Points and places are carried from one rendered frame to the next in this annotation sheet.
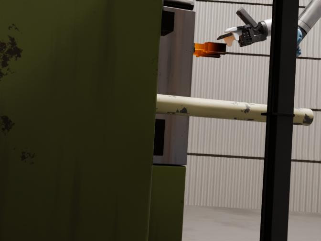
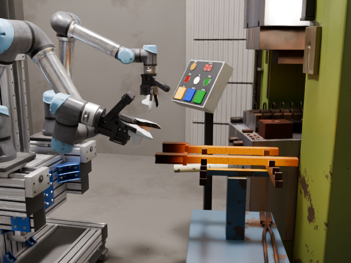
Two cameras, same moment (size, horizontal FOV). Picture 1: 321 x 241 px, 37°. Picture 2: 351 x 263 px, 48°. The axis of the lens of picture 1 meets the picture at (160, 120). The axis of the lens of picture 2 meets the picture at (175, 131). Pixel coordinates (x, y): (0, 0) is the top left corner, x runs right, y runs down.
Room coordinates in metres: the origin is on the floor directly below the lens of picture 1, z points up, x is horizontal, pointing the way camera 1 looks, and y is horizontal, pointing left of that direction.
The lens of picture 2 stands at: (3.29, 0.10, 1.29)
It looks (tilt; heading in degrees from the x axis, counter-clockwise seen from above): 12 degrees down; 193
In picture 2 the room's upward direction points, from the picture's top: straight up
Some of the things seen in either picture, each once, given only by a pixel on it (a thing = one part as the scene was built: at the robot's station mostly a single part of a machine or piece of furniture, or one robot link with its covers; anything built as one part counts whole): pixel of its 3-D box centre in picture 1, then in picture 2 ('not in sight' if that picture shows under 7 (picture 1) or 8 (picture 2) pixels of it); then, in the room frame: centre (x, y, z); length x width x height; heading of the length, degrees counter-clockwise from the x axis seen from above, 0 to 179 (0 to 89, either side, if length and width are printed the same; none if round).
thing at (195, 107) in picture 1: (235, 110); (212, 167); (1.19, -0.18, 0.62); 0.44 x 0.05 x 0.05; 110
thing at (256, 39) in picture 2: not in sight; (297, 38); (1.41, 0.22, 1.32); 0.42 x 0.20 x 0.10; 110
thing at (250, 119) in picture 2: not in sight; (292, 118); (1.41, 0.22, 0.96); 0.42 x 0.20 x 0.09; 110
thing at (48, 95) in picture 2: not in sight; (55, 103); (1.40, -1.01, 0.98); 0.13 x 0.12 x 0.14; 9
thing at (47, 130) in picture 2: not in sight; (56, 124); (1.40, -1.01, 0.87); 0.15 x 0.15 x 0.10
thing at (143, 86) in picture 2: not in sight; (149, 84); (1.20, -0.54, 1.07); 0.09 x 0.08 x 0.12; 91
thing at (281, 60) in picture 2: not in sight; (307, 56); (1.42, 0.26, 1.24); 0.30 x 0.07 x 0.06; 110
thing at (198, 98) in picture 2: not in sight; (200, 97); (1.14, -0.27, 1.01); 0.07 x 0.05 x 0.07; 45
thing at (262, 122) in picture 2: not in sight; (275, 129); (1.63, 0.14, 0.95); 0.12 x 0.09 x 0.07; 110
